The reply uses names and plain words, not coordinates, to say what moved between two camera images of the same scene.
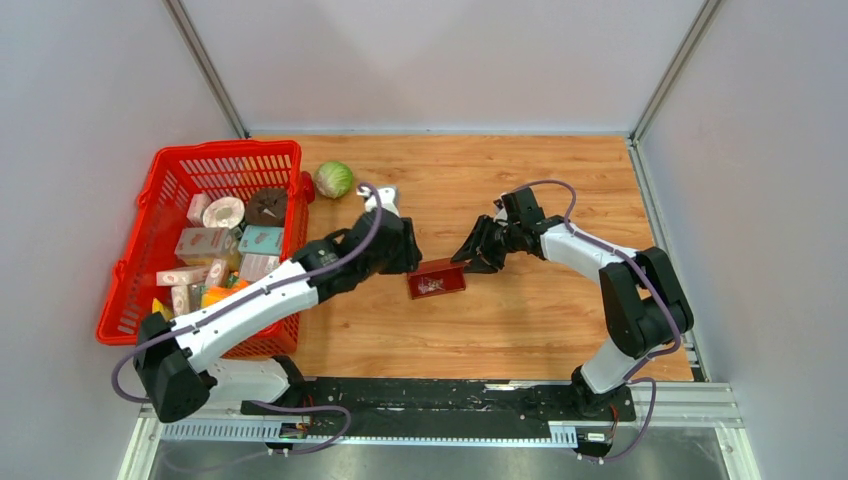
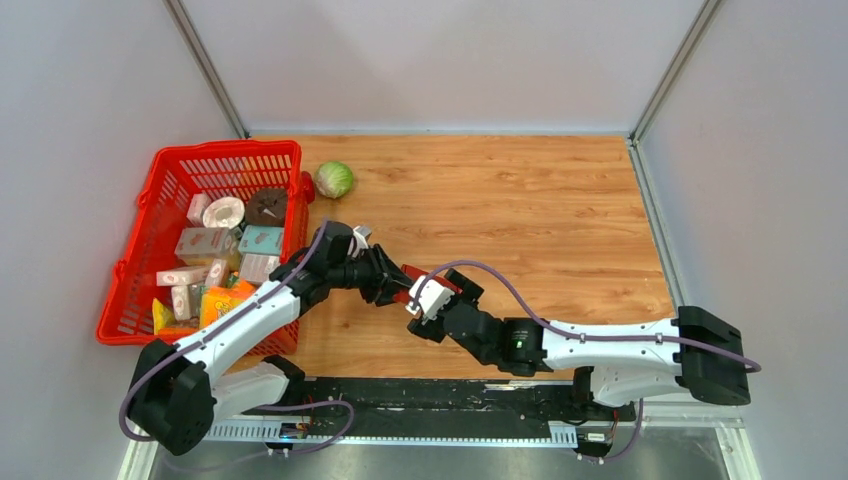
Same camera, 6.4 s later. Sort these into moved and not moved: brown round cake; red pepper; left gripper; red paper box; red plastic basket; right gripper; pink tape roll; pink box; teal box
Moved: left gripper; right gripper; red paper box
Not moved: pink box; red plastic basket; pink tape roll; brown round cake; teal box; red pepper
